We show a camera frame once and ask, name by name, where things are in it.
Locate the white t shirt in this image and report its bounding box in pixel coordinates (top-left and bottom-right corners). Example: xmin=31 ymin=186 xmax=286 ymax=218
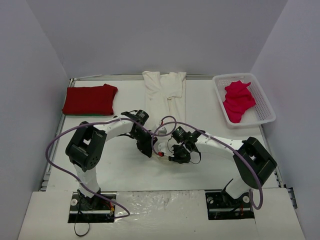
xmin=142 ymin=71 xmax=187 ymax=132

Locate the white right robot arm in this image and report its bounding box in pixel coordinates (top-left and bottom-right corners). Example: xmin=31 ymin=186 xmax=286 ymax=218
xmin=168 ymin=127 xmax=277 ymax=207

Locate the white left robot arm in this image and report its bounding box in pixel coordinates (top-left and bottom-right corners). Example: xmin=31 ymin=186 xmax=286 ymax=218
xmin=65 ymin=110 xmax=153 ymax=209

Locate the folded red t shirt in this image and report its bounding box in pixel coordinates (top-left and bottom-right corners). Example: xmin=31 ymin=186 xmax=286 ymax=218
xmin=62 ymin=84 xmax=118 ymax=116

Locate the pink t shirt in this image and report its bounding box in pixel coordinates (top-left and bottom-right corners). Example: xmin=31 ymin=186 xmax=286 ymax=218
xmin=223 ymin=80 xmax=256 ymax=124

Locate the white plastic basket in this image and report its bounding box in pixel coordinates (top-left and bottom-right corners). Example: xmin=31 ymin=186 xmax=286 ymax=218
xmin=212 ymin=73 xmax=276 ymax=129

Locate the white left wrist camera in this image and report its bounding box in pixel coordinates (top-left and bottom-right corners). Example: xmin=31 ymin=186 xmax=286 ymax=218
xmin=155 ymin=119 xmax=168 ymax=137

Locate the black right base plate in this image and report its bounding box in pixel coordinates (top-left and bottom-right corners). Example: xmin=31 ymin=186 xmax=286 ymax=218
xmin=205 ymin=190 xmax=255 ymax=221

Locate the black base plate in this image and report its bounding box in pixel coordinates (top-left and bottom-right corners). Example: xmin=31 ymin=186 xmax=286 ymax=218
xmin=68 ymin=192 xmax=116 ymax=224
xmin=205 ymin=190 xmax=255 ymax=221

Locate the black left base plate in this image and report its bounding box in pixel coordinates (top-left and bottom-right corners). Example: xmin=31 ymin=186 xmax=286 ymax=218
xmin=68 ymin=192 xmax=116 ymax=224

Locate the black cable loop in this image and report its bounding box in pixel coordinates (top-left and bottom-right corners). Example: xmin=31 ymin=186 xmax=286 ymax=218
xmin=74 ymin=221 xmax=91 ymax=237

